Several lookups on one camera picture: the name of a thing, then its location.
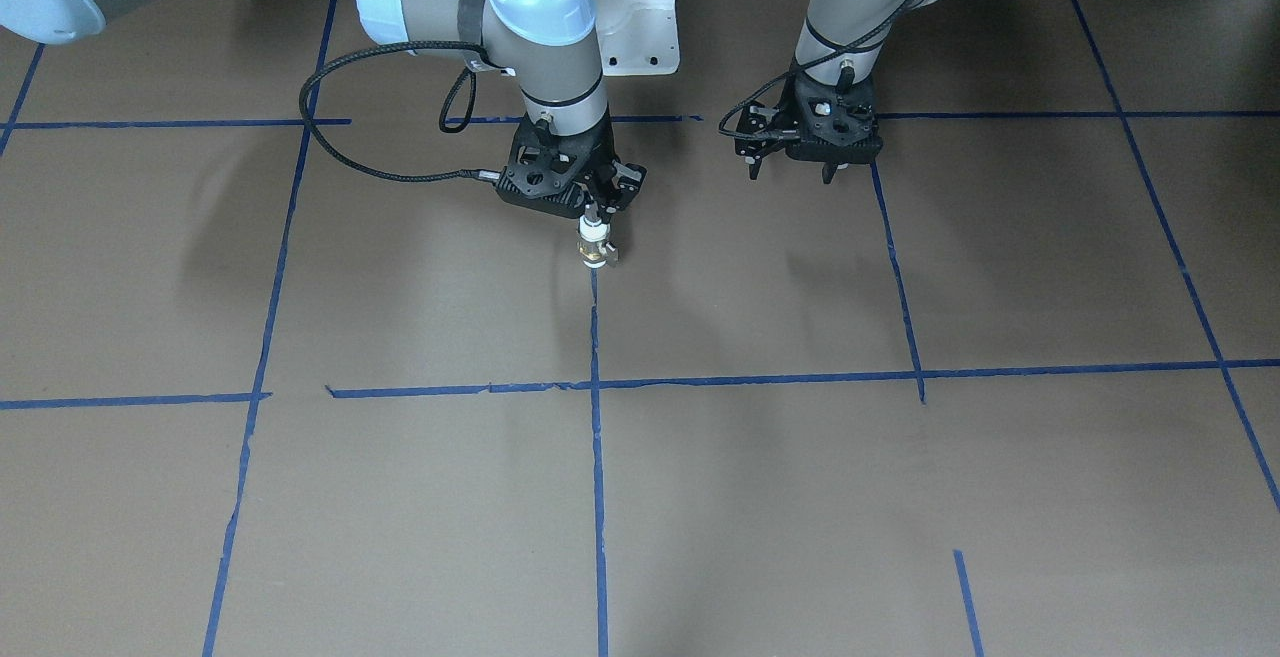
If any silver pipe fitting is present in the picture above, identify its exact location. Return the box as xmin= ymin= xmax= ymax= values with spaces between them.
xmin=579 ymin=216 xmax=611 ymax=245

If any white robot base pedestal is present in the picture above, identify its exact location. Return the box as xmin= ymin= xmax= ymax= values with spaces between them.
xmin=595 ymin=0 xmax=681 ymax=77

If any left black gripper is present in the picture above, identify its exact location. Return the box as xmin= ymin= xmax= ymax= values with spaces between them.
xmin=735 ymin=102 xmax=849 ymax=186

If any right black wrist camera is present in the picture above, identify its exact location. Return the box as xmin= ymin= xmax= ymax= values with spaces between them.
xmin=495 ymin=117 xmax=595 ymax=220

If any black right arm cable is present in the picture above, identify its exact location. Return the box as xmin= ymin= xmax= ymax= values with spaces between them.
xmin=298 ymin=41 xmax=500 ymax=184

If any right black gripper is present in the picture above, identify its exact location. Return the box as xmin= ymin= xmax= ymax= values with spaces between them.
xmin=540 ymin=117 xmax=646 ymax=231

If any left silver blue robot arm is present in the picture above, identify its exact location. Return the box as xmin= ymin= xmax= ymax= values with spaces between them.
xmin=718 ymin=0 xmax=940 ymax=183

